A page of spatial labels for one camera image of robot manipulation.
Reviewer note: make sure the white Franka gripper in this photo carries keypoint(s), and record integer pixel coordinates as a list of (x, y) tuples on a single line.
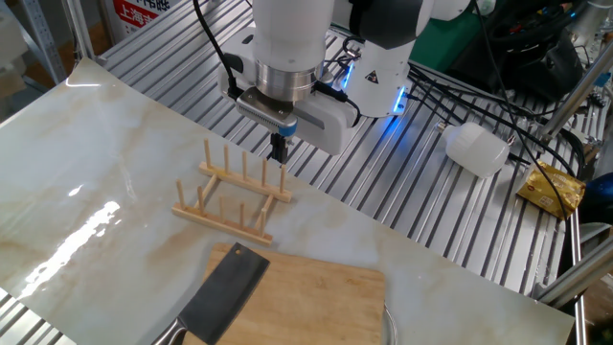
[(325, 127)]

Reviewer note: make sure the steel cleaver knife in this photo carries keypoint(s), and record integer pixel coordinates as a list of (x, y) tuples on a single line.
[(225, 292)]

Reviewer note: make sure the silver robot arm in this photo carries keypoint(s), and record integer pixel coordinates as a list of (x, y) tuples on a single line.
[(591, 19)]

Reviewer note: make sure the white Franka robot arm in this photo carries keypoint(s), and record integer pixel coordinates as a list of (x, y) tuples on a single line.
[(287, 38)]

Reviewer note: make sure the wooden peg rack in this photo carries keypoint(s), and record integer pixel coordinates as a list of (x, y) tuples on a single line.
[(249, 184)]

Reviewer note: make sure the green mat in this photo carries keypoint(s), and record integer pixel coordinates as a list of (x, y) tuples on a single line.
[(440, 43)]

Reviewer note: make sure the white LED bulb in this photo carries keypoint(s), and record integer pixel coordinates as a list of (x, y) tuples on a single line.
[(476, 148)]

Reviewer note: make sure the red sign white text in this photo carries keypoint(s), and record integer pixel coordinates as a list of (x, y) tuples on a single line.
[(131, 14)]

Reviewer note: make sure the perforated grey shelf upright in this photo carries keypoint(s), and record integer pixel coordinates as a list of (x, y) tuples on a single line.
[(43, 43)]

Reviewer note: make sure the gold foil packet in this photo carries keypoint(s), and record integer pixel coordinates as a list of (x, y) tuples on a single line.
[(551, 189)]

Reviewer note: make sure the black steering wheel controller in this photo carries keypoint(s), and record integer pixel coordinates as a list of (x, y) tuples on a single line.
[(541, 62)]

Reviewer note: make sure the white foam box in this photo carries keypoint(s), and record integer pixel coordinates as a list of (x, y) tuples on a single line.
[(9, 43)]

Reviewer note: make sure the dark blue round object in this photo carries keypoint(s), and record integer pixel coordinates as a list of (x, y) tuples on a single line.
[(601, 199)]

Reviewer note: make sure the slim metal post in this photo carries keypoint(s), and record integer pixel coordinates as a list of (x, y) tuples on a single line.
[(79, 29)]

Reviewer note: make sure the slanted aluminium frame post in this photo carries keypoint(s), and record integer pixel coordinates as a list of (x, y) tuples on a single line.
[(574, 96)]

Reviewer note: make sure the aluminium frame profile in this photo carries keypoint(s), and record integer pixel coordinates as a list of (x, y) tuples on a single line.
[(574, 278)]

